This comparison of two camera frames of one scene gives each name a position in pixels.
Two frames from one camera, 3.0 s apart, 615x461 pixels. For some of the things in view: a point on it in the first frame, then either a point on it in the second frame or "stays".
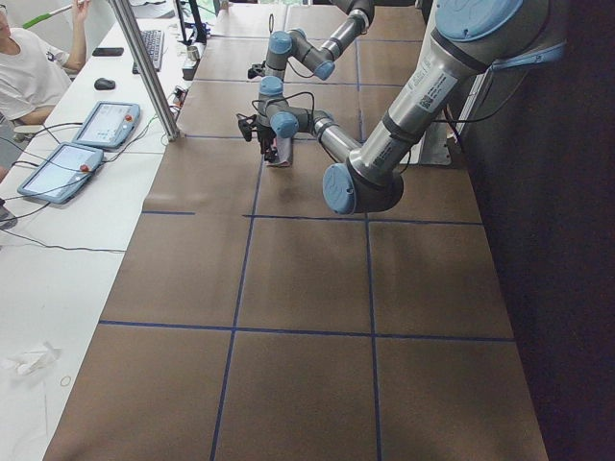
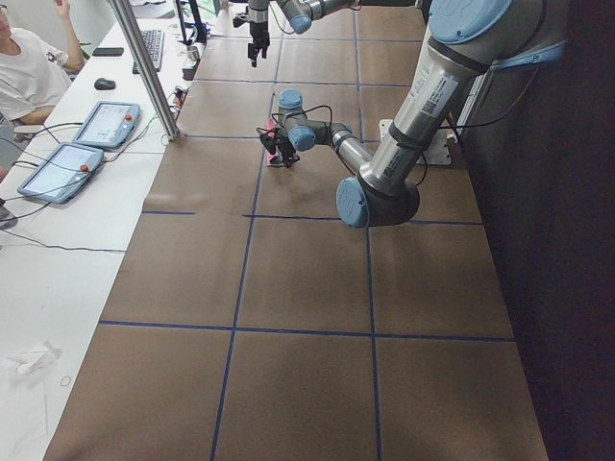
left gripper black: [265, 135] -> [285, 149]
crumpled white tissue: [29, 362] stays
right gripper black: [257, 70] -> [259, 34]
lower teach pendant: [61, 172] stays
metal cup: [192, 53] stays
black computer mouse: [103, 84] stays
